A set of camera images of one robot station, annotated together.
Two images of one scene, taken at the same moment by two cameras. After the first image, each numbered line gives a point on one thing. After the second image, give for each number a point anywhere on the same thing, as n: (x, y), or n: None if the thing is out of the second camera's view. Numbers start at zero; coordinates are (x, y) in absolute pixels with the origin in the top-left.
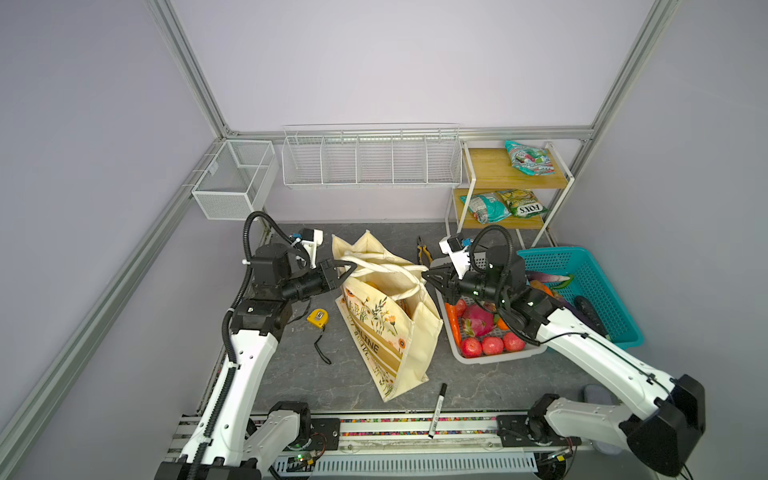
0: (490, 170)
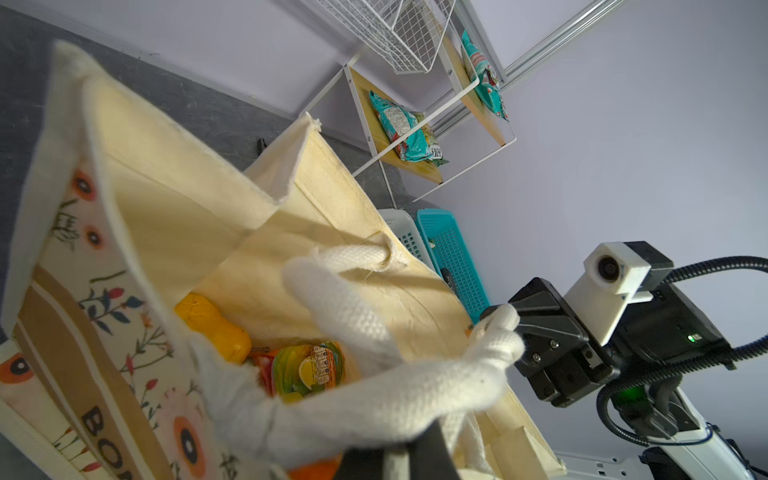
0: (425, 117)
